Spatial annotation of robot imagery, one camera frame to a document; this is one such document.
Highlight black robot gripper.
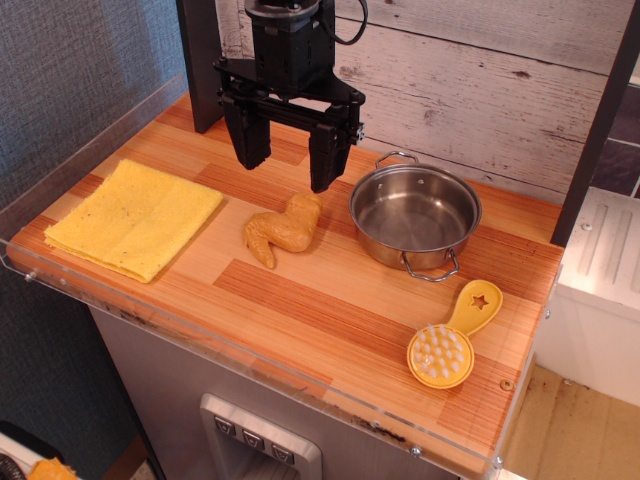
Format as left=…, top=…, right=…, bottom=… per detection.
left=215, top=1, right=365, bottom=193

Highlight stainless steel pot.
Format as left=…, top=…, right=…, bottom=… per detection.
left=349, top=151, right=482, bottom=283

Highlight yellow folded cloth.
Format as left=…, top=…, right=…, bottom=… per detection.
left=45, top=159, right=223, bottom=283

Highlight yellow scrub brush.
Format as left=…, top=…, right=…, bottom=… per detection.
left=406, top=280, right=503, bottom=390

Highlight grey toy fridge cabinet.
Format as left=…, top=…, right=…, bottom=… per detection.
left=91, top=308, right=453, bottom=479

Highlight clear acrylic table guard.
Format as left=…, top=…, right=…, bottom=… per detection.
left=1, top=78, right=561, bottom=477

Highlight silver dispenser button panel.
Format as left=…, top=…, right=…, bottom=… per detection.
left=200, top=393, right=323, bottom=479

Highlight white cabinet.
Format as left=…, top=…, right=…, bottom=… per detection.
left=534, top=188, right=639, bottom=405

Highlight orange object bottom left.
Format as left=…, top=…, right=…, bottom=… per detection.
left=27, top=458, right=78, bottom=480

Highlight dark vertical post left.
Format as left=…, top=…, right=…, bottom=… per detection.
left=176, top=0, right=224, bottom=134

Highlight dark vertical post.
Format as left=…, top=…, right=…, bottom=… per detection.
left=550, top=1, right=639, bottom=247
left=176, top=0, right=224, bottom=134

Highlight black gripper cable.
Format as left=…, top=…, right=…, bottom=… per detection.
left=319, top=0, right=370, bottom=47

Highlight dark vertical post right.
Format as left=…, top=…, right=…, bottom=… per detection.
left=550, top=1, right=639, bottom=247

